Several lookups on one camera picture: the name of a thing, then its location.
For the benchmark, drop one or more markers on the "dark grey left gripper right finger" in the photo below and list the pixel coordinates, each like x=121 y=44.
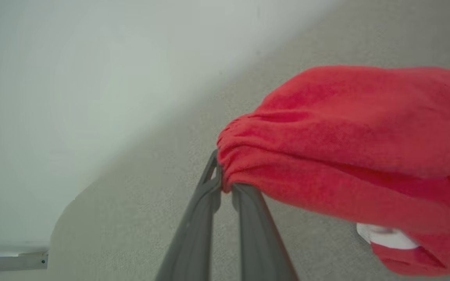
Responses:
x=260 y=242

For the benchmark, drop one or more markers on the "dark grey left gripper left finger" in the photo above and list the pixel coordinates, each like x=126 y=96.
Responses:
x=193 y=234

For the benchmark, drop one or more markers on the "red basketball shorts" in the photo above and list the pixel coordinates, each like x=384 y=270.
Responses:
x=346 y=136

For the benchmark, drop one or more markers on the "grey fabric sofa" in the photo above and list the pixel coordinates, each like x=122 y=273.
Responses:
x=131 y=234

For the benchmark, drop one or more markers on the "grey wall trunking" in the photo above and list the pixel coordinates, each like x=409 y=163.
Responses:
x=10 y=263

